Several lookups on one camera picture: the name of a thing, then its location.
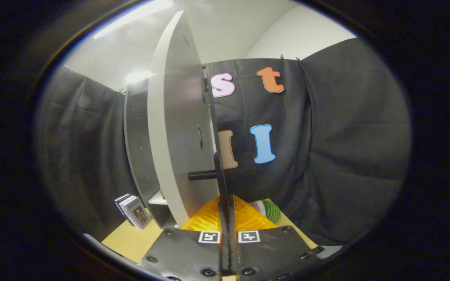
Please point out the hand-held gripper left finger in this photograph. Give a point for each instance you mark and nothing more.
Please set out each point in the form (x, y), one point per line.
(186, 253)

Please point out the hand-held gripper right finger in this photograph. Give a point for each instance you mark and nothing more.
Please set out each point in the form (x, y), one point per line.
(272, 253)

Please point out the white shoe cabinet door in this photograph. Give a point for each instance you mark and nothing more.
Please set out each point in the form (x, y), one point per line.
(178, 136)

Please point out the watermelon slice toy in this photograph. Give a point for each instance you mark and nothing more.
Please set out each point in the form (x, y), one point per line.
(270, 210)

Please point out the white book with portrait cover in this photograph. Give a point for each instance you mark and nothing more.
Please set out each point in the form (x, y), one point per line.
(141, 214)

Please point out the black backdrop cloth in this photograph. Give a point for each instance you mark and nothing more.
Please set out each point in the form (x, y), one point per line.
(326, 156)

